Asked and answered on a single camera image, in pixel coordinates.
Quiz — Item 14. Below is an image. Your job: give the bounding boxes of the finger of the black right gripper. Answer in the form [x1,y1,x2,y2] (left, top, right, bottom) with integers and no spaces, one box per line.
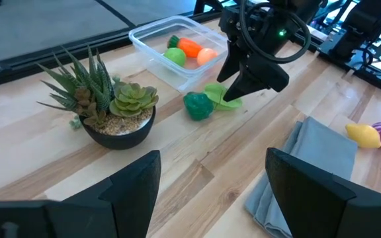
[216,41,245,83]
[222,54,290,102]

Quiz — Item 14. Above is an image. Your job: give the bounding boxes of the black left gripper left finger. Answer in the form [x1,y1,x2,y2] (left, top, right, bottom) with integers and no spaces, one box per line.
[0,150,162,238]

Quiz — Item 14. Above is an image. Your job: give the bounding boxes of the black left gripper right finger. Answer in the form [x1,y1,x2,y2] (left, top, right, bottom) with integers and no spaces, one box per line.
[265,147,381,238]

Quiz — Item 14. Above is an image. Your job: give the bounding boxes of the peach coloured toy fruit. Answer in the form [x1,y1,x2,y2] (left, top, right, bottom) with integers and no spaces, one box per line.
[196,48,218,66]

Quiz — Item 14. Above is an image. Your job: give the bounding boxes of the light green toy leaf vegetable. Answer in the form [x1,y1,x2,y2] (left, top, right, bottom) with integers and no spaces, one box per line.
[203,82,243,112]

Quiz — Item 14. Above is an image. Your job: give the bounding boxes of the orange toy carrot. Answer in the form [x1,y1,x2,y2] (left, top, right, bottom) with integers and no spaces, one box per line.
[166,34,204,59]

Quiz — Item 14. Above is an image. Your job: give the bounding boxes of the light green toy apple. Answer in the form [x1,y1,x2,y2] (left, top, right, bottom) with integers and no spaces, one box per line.
[163,47,187,67]

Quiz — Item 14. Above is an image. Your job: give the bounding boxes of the dark green toy pepper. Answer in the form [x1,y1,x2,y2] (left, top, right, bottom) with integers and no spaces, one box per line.
[183,91,215,122]

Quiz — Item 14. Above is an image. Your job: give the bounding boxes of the yellow toy lemon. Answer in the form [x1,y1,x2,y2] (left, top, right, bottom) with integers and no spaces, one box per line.
[345,123,381,149]

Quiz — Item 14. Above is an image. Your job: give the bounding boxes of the grey folded cloth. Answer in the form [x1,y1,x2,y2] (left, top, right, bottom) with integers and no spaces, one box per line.
[244,116,359,238]

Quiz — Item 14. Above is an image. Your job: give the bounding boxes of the succulents in black bowl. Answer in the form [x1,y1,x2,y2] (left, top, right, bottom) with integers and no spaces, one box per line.
[36,46,160,151]

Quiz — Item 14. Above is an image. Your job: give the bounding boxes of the clear plastic container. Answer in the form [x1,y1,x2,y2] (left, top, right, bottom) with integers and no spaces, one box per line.
[128,15,230,93]

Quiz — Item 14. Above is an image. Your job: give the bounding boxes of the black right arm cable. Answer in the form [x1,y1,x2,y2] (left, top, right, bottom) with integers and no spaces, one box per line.
[239,2,312,65]

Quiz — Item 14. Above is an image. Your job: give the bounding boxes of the black aluminium rig frame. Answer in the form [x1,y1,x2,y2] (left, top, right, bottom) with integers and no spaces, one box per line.
[0,0,381,100]

